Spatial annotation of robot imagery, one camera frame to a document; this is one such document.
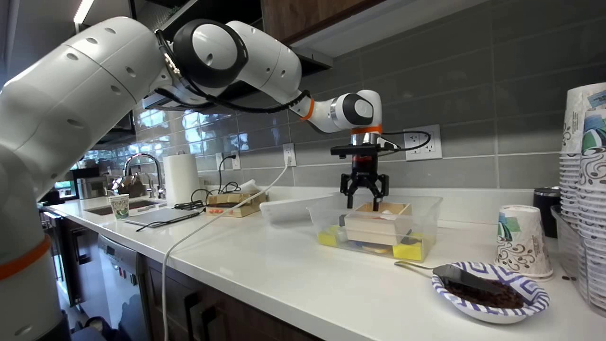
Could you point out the upside-down paper cup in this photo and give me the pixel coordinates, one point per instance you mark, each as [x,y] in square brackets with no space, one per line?
[521,241]

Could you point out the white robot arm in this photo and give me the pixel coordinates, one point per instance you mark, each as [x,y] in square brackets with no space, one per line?
[78,95]

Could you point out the patterned paper plate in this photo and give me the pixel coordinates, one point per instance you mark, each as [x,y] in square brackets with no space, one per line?
[489,292]

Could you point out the stack of paper cups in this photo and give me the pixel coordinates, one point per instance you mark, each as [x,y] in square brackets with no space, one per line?
[582,182]

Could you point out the dark tablet on counter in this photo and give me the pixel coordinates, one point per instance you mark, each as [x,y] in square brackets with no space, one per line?
[162,216]

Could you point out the kitchen faucet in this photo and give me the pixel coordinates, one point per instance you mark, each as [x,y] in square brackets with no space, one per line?
[144,176]

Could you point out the yellow sponge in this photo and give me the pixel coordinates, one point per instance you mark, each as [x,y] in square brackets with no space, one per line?
[411,250]

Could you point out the small wooden box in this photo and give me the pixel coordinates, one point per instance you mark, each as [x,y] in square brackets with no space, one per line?
[387,225]

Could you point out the clear plastic container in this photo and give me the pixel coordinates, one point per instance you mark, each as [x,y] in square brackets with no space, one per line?
[328,218]

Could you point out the white wall outlet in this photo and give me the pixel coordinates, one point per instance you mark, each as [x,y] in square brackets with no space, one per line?
[423,142]
[288,153]

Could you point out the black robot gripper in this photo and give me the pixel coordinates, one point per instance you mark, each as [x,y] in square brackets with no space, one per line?
[364,161]

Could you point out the paper towel roll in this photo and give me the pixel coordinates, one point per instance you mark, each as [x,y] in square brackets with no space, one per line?
[180,176]

